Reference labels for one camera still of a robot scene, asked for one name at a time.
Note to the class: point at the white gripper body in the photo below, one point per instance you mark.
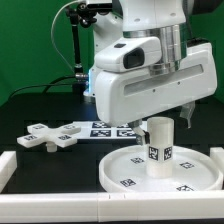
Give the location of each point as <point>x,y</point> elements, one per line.
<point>127,97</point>

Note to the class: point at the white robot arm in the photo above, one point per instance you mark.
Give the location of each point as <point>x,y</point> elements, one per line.
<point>143,62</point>

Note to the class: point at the white marker sheet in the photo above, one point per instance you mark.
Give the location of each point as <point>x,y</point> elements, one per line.
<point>100,130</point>

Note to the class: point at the white cross-shaped table base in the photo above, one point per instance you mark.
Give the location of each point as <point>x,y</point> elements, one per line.
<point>62,136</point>

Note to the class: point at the white round table top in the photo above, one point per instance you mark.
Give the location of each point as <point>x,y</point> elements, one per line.
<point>125,170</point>

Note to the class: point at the black camera stand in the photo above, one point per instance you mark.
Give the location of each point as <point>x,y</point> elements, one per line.
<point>84,17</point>

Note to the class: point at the white frame rail fixture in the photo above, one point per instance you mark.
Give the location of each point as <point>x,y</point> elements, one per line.
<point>108,206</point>

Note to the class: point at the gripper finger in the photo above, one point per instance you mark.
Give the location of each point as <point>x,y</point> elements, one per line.
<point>141,135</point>
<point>187,112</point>

